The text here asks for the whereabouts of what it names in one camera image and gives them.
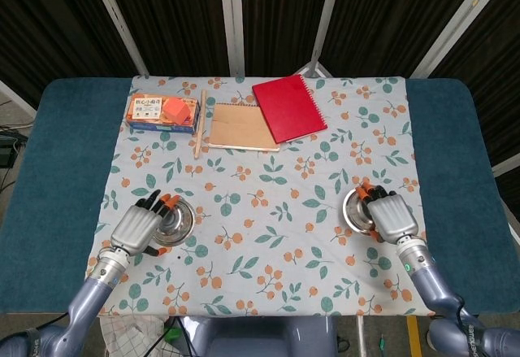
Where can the white frame post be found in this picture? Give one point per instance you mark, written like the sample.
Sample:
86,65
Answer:
327,19
455,19
232,19
118,19

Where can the brown kraft notebook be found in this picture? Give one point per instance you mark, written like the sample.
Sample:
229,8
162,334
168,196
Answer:
239,129

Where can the floral fruit print tablecloth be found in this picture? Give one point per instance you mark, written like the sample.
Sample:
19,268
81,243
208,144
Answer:
264,227

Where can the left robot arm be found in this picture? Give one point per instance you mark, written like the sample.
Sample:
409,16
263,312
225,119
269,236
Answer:
93,288

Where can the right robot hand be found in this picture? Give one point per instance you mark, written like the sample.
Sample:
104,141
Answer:
392,216

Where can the wooden stick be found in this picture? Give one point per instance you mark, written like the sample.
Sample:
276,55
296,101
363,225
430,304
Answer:
200,125

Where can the small metal bowl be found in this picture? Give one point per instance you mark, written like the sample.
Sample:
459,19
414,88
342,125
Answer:
178,223
355,216

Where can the teal blue table cover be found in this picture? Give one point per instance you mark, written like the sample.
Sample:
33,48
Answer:
61,149

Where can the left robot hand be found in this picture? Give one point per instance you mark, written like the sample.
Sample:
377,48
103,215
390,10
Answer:
134,225

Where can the orange and blue snack box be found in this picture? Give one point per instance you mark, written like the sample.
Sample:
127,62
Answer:
142,113

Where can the grey-blue robot torso base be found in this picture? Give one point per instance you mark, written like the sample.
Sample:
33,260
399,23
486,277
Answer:
264,336

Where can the red spiral notebook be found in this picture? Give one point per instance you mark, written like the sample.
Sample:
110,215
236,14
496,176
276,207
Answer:
290,107

